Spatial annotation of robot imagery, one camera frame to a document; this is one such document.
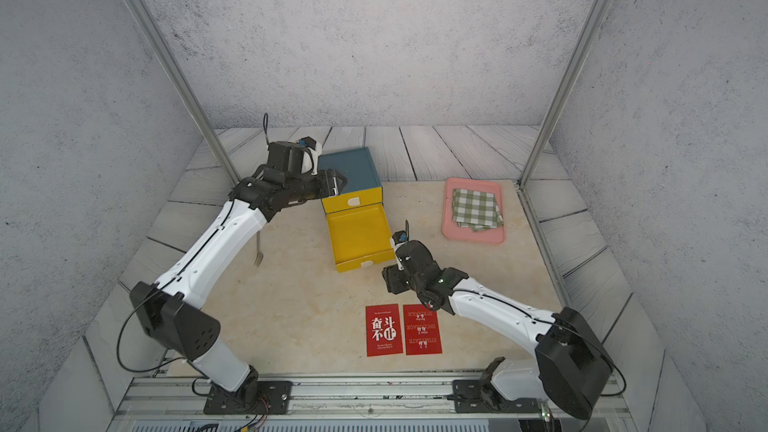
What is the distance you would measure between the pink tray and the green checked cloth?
0.04 feet

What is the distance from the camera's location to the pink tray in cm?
107

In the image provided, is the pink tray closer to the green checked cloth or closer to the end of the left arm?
the green checked cloth

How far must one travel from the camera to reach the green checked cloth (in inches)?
43.2
